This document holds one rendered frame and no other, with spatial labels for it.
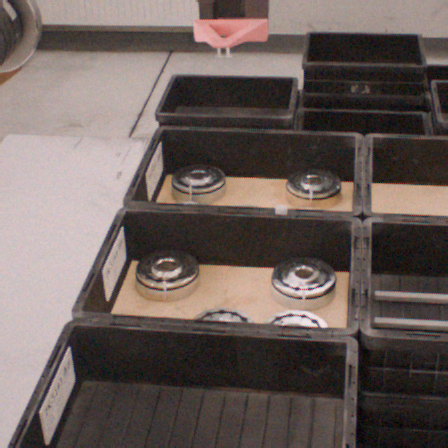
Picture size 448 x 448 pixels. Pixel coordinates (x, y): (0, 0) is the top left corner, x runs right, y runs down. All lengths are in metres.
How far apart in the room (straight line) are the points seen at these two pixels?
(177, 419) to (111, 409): 0.09
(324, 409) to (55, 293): 0.66
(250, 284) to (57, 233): 0.56
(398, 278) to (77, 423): 0.57
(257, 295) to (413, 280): 0.26
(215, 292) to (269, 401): 0.26
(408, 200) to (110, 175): 0.72
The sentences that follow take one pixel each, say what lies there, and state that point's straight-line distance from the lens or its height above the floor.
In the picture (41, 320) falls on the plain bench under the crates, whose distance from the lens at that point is 1.65.
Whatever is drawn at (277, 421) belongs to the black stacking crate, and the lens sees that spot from 1.23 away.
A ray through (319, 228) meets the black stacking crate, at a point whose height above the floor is 0.91.
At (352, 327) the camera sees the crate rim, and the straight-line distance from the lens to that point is 1.22.
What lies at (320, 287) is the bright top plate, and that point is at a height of 0.86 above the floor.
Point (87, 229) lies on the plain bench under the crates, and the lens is 1.88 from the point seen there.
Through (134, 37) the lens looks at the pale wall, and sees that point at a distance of 4.69.
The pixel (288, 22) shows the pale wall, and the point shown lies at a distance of 4.56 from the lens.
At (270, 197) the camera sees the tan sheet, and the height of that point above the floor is 0.83.
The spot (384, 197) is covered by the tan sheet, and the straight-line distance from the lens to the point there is 1.70.
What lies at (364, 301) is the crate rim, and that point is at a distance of 1.27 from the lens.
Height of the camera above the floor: 1.70
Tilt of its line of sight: 31 degrees down
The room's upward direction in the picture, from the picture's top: 2 degrees counter-clockwise
